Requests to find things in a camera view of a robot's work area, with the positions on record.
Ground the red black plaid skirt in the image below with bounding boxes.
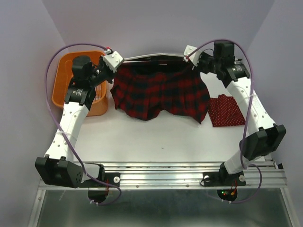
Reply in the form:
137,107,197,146
110,64,210,123

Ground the red polka dot skirt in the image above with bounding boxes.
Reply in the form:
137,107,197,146
208,94,245,127

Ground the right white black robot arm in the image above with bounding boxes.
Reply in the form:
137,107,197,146
184,40,286,184

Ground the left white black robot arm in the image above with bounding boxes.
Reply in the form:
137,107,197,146
35,52,124,188

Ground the orange plastic bin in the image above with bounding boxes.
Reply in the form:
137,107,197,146
52,51,108,116

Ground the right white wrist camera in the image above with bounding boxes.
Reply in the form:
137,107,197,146
183,45,202,67

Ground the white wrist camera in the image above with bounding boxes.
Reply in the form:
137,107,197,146
183,45,202,67
102,48,125,73

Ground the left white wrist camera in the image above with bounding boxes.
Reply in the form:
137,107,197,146
102,48,125,73

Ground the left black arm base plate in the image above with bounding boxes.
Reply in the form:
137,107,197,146
79,172,121,188

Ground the aluminium front rail frame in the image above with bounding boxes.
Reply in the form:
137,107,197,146
29,161,300,227

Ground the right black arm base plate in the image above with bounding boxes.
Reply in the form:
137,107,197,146
200,171,246,187

